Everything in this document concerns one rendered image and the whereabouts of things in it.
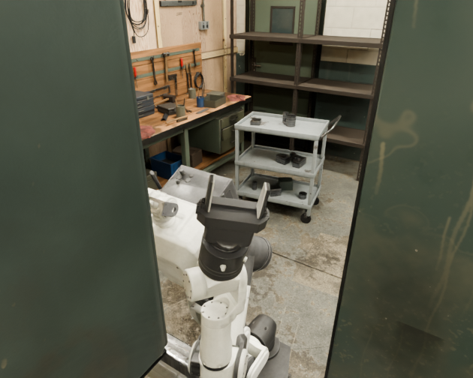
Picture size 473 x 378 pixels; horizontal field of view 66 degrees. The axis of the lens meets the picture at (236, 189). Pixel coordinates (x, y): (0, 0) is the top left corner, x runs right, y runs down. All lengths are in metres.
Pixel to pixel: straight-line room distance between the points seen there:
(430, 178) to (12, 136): 0.59
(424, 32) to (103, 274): 0.53
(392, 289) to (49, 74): 0.71
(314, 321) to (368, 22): 3.35
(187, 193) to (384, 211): 0.60
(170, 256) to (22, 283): 0.78
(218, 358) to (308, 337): 1.70
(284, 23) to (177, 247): 4.30
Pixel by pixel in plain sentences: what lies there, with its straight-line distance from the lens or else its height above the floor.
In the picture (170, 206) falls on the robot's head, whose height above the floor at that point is 1.43.
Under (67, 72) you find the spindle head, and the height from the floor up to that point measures 1.87.
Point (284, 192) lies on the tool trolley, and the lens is 3.63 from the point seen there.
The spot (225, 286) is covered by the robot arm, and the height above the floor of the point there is 1.40.
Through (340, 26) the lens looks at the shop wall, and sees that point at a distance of 4.80.
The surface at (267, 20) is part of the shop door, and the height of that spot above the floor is 1.63.
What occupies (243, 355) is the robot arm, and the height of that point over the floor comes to 1.17.
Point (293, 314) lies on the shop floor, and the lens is 2.63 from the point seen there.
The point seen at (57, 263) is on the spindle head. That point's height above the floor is 1.76.
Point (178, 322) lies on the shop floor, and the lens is 2.58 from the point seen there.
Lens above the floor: 1.90
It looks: 28 degrees down
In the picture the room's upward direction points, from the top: straight up
